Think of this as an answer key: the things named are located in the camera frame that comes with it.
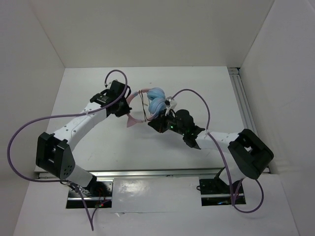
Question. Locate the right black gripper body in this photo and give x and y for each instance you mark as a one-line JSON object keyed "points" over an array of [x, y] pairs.
{"points": [[168, 122]]}

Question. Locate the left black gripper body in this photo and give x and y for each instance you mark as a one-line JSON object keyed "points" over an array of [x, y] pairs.
{"points": [[122, 108]]}

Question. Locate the pink blue cat-ear headphones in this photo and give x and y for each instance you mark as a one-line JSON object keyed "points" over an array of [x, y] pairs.
{"points": [[156, 98]]}

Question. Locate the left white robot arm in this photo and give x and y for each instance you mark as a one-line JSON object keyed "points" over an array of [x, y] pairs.
{"points": [[54, 151]]}

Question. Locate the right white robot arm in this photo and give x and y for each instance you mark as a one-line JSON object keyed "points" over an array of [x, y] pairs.
{"points": [[228, 177]]}

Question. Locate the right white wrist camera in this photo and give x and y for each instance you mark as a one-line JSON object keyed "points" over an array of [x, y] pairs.
{"points": [[170, 104]]}

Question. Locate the aluminium rail at right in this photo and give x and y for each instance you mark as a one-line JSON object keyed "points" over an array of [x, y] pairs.
{"points": [[243, 103]]}

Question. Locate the aluminium rail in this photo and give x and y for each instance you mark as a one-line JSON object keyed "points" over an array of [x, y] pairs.
{"points": [[243, 103], [157, 173]]}

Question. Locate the aluminium rail at front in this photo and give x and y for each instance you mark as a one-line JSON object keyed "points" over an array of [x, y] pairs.
{"points": [[157, 173]]}

